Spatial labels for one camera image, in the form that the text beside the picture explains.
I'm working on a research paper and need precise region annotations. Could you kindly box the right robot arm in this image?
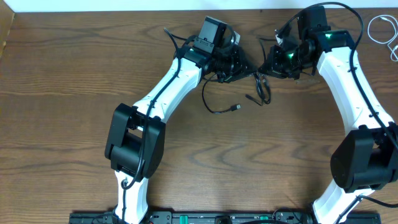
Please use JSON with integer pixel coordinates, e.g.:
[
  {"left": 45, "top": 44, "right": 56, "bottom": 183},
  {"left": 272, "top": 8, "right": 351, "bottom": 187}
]
[{"left": 259, "top": 3, "right": 397, "bottom": 223}]

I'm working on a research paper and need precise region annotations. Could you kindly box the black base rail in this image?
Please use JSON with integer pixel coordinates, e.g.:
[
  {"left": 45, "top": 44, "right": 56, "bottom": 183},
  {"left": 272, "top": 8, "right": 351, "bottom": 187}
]
[{"left": 68, "top": 208, "right": 382, "bottom": 224}]

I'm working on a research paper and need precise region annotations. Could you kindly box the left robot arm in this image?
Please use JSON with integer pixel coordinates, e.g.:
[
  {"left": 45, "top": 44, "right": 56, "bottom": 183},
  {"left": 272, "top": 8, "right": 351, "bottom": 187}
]
[{"left": 104, "top": 16, "right": 256, "bottom": 223}]

